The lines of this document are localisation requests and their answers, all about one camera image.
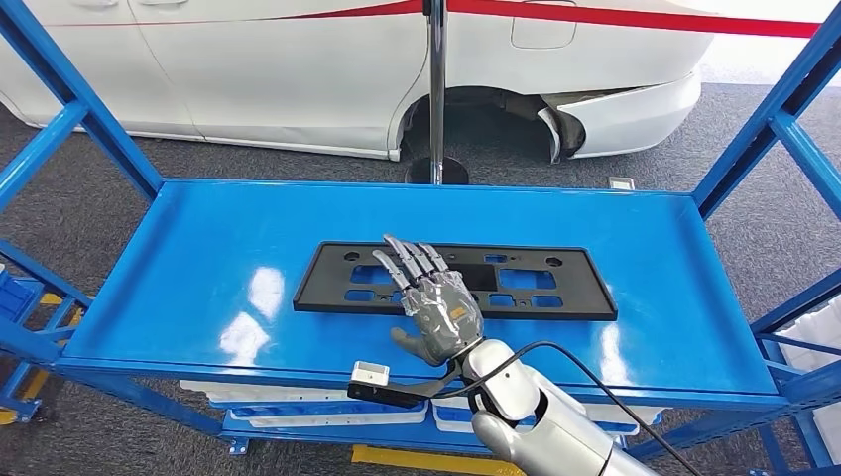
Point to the chrome stanchion pole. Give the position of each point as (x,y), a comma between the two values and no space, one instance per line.
(437,98)

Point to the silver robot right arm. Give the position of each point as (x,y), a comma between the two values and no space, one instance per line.
(558,433)

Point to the small grey floor box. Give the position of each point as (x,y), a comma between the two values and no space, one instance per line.
(621,183)

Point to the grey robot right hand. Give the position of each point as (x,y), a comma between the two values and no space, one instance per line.
(447,322)

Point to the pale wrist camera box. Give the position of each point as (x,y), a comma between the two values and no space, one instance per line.
(370,373)

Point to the black plastic plate frame part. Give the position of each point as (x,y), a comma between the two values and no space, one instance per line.
(322,289)

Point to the white car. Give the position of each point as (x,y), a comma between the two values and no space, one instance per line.
(263,79)

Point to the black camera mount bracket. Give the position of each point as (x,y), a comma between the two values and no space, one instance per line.
(387,396)

